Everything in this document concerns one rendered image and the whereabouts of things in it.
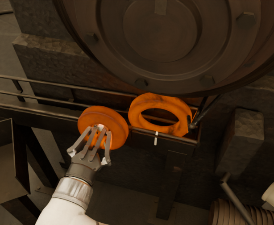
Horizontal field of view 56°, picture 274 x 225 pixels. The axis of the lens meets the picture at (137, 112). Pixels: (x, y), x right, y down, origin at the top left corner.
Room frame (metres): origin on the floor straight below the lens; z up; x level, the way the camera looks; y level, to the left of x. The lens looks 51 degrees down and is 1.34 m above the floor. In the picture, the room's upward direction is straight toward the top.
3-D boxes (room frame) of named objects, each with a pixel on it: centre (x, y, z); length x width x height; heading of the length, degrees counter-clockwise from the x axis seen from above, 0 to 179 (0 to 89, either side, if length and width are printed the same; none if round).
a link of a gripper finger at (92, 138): (0.39, 0.13, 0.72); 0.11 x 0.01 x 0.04; 166
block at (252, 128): (0.41, -0.30, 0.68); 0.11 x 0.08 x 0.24; 165
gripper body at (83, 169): (0.33, 0.14, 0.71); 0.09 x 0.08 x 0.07; 164
